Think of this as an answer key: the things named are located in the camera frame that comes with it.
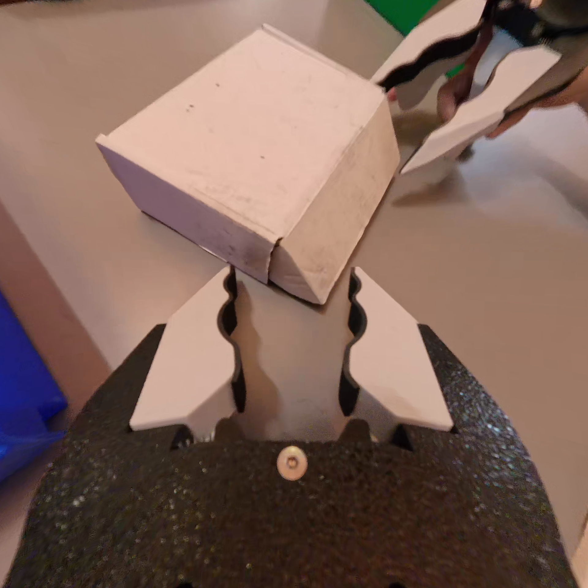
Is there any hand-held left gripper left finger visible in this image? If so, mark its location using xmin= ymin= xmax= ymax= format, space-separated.
xmin=130 ymin=266 xmax=246 ymax=442

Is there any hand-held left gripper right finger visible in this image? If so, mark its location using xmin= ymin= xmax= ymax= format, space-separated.
xmin=339 ymin=266 xmax=454 ymax=442

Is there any blue plastic bin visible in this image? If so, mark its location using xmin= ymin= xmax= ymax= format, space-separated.
xmin=0 ymin=289 xmax=69 ymax=483

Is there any person's right hand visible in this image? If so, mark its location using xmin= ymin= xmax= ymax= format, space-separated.
xmin=486 ymin=68 xmax=588 ymax=138

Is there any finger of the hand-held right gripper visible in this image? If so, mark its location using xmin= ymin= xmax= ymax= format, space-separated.
xmin=400 ymin=46 xmax=562 ymax=184
xmin=371 ymin=0 xmax=488 ymax=110

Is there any white cardboard mailer box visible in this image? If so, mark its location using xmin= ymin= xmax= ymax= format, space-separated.
xmin=96 ymin=24 xmax=401 ymax=305

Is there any grey desk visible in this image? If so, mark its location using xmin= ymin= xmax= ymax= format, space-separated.
xmin=0 ymin=0 xmax=588 ymax=566

